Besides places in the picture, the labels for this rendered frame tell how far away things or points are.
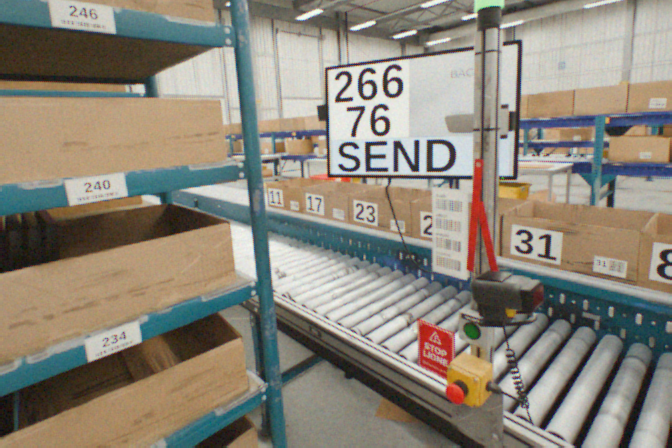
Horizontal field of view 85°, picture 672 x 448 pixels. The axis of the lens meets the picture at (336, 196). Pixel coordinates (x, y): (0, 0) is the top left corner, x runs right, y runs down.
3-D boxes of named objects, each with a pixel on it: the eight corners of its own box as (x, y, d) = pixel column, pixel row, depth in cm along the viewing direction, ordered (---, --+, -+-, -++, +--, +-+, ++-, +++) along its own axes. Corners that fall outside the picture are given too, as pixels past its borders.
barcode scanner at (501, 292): (536, 343, 65) (529, 286, 64) (472, 328, 74) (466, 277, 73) (549, 328, 69) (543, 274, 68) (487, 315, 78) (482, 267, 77)
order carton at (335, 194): (303, 215, 223) (301, 187, 220) (338, 206, 242) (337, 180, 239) (348, 225, 194) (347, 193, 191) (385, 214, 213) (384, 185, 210)
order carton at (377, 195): (349, 225, 194) (347, 193, 191) (385, 214, 213) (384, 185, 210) (410, 239, 165) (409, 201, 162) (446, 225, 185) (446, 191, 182)
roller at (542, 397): (508, 432, 82) (508, 412, 81) (578, 336, 116) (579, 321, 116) (531, 445, 78) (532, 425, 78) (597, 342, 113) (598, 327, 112)
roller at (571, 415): (539, 450, 77) (540, 429, 76) (603, 344, 112) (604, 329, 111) (566, 465, 74) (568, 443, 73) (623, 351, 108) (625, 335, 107)
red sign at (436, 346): (417, 365, 93) (417, 318, 91) (419, 364, 93) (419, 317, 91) (478, 397, 81) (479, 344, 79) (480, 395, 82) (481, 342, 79)
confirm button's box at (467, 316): (456, 339, 81) (456, 311, 80) (463, 334, 83) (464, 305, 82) (486, 352, 76) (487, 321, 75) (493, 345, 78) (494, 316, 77)
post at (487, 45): (450, 427, 89) (451, 36, 73) (461, 415, 92) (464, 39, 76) (500, 457, 80) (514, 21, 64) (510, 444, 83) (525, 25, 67)
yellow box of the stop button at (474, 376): (442, 397, 79) (442, 367, 78) (462, 378, 85) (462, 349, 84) (511, 436, 69) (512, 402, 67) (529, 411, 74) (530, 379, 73)
